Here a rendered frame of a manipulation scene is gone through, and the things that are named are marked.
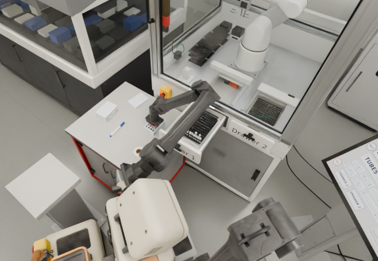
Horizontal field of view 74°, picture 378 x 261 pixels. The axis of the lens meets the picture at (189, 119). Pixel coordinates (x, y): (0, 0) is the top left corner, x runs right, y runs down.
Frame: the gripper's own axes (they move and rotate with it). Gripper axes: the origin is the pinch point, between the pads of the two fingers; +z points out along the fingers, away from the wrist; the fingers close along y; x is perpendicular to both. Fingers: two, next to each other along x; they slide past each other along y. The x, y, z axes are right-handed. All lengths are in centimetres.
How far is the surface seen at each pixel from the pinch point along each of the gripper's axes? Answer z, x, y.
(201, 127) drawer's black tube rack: -8.9, -12.4, -27.2
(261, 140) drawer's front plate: -9, -27, -61
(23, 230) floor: 80, 95, 56
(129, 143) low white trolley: 5.0, 17.4, 7.1
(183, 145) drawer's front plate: -11.2, 6.0, -26.3
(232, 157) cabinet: 29, -29, -48
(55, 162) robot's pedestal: 5, 53, 32
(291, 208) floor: 81, -48, -108
